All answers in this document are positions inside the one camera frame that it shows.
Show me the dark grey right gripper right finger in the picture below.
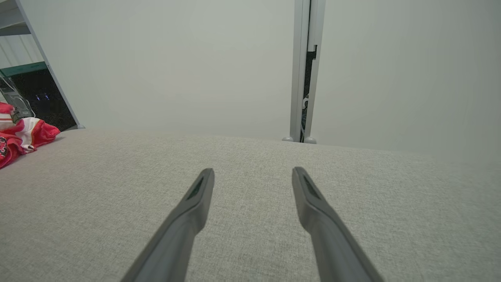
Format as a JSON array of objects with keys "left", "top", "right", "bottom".
[{"left": 292, "top": 167, "right": 385, "bottom": 282}]

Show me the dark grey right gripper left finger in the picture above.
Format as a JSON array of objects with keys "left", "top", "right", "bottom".
[{"left": 121, "top": 168, "right": 215, "bottom": 282}]

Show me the red basketball jersey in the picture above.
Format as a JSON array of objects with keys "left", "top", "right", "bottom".
[{"left": 0, "top": 117, "right": 61, "bottom": 169}]

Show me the black computer tower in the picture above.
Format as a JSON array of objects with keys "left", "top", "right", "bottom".
[{"left": 10, "top": 70, "right": 77, "bottom": 132}]

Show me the silver computer case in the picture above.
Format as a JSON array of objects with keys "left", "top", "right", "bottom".
[{"left": 0, "top": 70, "right": 35, "bottom": 122}]

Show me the green shelf board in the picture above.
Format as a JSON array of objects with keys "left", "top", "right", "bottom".
[{"left": 0, "top": 61, "right": 48, "bottom": 78}]

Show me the white desk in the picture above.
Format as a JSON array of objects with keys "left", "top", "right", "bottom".
[{"left": 0, "top": 0, "right": 31, "bottom": 36}]

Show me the grey partition post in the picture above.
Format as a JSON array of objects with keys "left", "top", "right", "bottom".
[
  {"left": 304, "top": 0, "right": 326, "bottom": 144},
  {"left": 282, "top": 0, "right": 312, "bottom": 142}
]

